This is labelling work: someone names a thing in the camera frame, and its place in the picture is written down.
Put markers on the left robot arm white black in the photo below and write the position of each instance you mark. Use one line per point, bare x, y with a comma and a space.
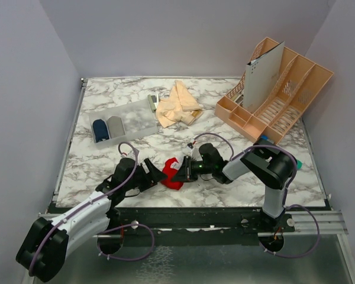
49, 242

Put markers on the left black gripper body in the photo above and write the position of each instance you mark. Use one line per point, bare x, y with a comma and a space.
142, 180

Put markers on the navy rolled underwear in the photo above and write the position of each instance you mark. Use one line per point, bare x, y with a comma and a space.
100, 130

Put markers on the red boxer underwear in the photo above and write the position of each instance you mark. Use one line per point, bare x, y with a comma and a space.
171, 168

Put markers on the grey rolled underwear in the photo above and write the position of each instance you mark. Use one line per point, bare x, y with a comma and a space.
115, 127

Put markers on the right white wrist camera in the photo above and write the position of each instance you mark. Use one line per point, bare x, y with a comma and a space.
193, 151

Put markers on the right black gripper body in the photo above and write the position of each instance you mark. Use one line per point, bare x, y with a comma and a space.
199, 168

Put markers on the green grey eraser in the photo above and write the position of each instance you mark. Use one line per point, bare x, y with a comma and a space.
299, 164

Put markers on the beige underwear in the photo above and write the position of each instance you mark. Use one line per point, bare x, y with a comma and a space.
180, 106

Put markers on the peach desk organizer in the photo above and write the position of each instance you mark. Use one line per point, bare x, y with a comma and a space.
297, 83

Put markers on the aluminium frame rail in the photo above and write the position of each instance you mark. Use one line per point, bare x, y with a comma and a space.
84, 166

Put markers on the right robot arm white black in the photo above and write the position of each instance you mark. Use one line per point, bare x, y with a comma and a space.
275, 168

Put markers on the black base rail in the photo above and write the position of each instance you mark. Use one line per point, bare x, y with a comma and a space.
194, 226

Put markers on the white folder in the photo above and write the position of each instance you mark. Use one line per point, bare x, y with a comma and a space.
261, 76

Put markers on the clear plastic storage box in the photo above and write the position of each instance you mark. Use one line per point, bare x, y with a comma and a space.
137, 117

